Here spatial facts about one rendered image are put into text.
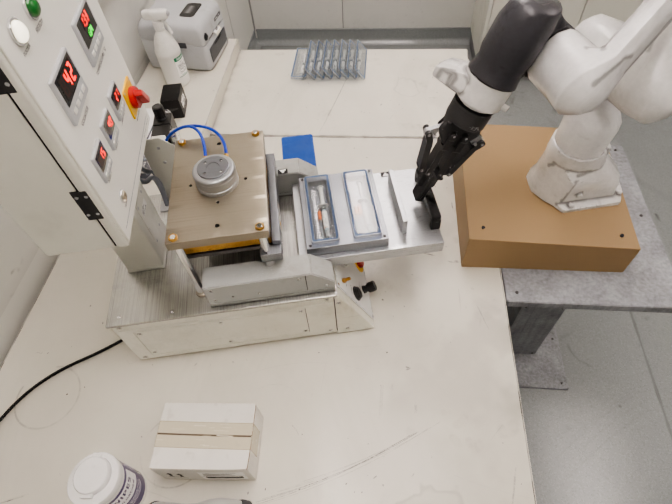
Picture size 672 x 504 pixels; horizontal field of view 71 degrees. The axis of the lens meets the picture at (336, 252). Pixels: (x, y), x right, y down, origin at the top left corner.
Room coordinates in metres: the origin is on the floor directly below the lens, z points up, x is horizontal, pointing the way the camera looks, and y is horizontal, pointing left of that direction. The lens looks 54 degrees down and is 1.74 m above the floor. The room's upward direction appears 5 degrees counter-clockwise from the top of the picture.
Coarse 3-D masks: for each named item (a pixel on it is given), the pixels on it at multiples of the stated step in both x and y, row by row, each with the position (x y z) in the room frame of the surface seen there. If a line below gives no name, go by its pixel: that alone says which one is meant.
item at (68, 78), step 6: (66, 60) 0.59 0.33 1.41; (66, 66) 0.58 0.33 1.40; (66, 72) 0.57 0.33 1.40; (72, 72) 0.59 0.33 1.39; (60, 78) 0.55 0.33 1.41; (66, 78) 0.56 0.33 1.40; (72, 78) 0.58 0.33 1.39; (60, 84) 0.54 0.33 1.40; (66, 84) 0.56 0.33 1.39; (72, 84) 0.57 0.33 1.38; (66, 90) 0.55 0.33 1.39; (72, 90) 0.56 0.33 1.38; (66, 96) 0.54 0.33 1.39
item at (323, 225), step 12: (312, 180) 0.74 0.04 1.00; (324, 180) 0.74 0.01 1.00; (312, 192) 0.70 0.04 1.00; (324, 192) 0.70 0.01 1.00; (312, 204) 0.67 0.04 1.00; (324, 204) 0.67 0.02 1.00; (312, 216) 0.64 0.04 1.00; (324, 216) 0.63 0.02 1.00; (312, 228) 0.60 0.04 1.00; (324, 228) 0.60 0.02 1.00; (336, 228) 0.60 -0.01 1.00; (312, 240) 0.57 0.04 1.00
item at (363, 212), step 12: (348, 180) 0.73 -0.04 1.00; (360, 180) 0.73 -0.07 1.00; (348, 192) 0.69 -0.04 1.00; (360, 192) 0.69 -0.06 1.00; (360, 204) 0.66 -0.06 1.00; (372, 204) 0.65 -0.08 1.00; (360, 216) 0.62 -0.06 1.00; (372, 216) 0.62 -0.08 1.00; (360, 228) 0.59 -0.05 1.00; (372, 228) 0.59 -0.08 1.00
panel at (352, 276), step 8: (352, 264) 0.63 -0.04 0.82; (336, 272) 0.55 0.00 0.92; (344, 272) 0.58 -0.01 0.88; (352, 272) 0.60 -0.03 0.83; (360, 272) 0.63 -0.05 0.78; (336, 280) 0.53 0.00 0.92; (344, 280) 0.54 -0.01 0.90; (352, 280) 0.58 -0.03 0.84; (360, 280) 0.61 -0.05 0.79; (344, 288) 0.53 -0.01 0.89; (352, 288) 0.55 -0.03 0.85; (360, 288) 0.58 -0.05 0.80; (352, 296) 0.53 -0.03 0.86; (368, 296) 0.58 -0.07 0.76; (360, 304) 0.52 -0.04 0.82; (368, 304) 0.55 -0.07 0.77; (368, 312) 0.52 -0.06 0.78
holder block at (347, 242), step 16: (336, 176) 0.75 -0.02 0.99; (304, 192) 0.71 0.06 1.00; (336, 192) 0.71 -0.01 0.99; (304, 208) 0.67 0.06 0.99; (336, 208) 0.66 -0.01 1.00; (304, 224) 0.62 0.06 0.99; (384, 224) 0.61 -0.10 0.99; (352, 240) 0.57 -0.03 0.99; (368, 240) 0.57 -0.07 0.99; (384, 240) 0.57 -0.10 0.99
